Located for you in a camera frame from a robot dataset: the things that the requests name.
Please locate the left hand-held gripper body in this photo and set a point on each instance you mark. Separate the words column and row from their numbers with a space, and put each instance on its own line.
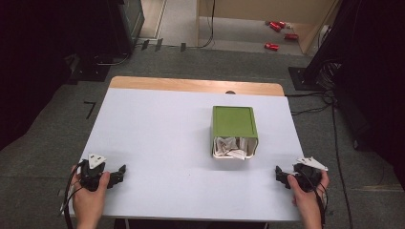
column 92, row 171

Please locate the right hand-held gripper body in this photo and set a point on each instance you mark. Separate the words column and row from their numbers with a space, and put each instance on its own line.
column 307, row 178

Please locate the person's right hand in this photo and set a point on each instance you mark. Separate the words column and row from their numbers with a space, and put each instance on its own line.
column 307, row 198

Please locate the person's left hand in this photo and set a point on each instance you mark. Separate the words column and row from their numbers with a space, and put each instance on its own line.
column 87, row 203

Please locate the white table mat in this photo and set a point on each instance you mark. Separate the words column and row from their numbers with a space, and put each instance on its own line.
column 159, row 143

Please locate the green trash bin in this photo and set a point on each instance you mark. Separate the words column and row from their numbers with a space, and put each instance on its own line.
column 234, row 122

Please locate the dark curtain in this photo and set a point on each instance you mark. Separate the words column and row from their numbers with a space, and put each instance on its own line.
column 372, row 79

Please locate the red can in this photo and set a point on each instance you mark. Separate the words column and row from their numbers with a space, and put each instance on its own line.
column 282, row 24
column 275, row 26
column 291, row 36
column 271, row 46

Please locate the black monitor cabinet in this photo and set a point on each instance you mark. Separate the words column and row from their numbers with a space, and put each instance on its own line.
column 127, row 25

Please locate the light wooden partition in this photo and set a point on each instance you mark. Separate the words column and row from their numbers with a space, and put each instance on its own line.
column 254, row 8

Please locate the black stand base plate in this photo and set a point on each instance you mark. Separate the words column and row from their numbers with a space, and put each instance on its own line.
column 302, row 79

